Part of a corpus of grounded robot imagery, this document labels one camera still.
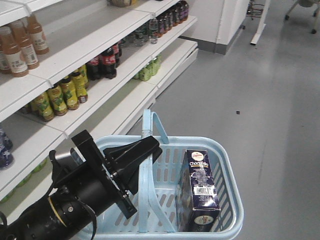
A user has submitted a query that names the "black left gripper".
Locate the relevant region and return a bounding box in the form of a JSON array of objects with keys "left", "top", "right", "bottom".
[{"left": 48, "top": 130, "right": 162, "bottom": 220}]

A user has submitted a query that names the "light blue shopping basket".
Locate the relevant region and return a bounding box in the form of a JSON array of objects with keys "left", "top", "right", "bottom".
[{"left": 79, "top": 108, "right": 245, "bottom": 240}]

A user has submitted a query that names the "dark blue cookie box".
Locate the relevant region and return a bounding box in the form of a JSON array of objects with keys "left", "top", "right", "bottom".
[{"left": 175, "top": 149, "right": 221, "bottom": 232}]

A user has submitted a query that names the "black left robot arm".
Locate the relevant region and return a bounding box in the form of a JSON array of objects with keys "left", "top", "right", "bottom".
[{"left": 0, "top": 130, "right": 162, "bottom": 240}]

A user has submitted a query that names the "cola bottle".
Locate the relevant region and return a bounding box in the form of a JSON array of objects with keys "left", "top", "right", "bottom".
[{"left": 100, "top": 47, "right": 117, "bottom": 79}]

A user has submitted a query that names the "white store shelving unit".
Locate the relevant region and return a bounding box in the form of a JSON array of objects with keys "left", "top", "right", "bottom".
[{"left": 0, "top": 0, "right": 200, "bottom": 226}]

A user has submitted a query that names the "orange tea bottle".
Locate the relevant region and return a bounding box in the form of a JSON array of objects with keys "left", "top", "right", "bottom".
[{"left": 0, "top": 26, "right": 29, "bottom": 78}]

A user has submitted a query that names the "white office desk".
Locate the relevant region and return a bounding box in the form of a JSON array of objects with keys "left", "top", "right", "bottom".
[{"left": 246, "top": 0, "right": 272, "bottom": 46}]

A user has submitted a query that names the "grey office chair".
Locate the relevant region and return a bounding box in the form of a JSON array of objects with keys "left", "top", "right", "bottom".
[{"left": 284, "top": 0, "right": 320, "bottom": 35}]

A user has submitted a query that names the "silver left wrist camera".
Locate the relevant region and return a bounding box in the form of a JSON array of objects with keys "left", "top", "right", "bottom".
[{"left": 55, "top": 148, "right": 83, "bottom": 171}]

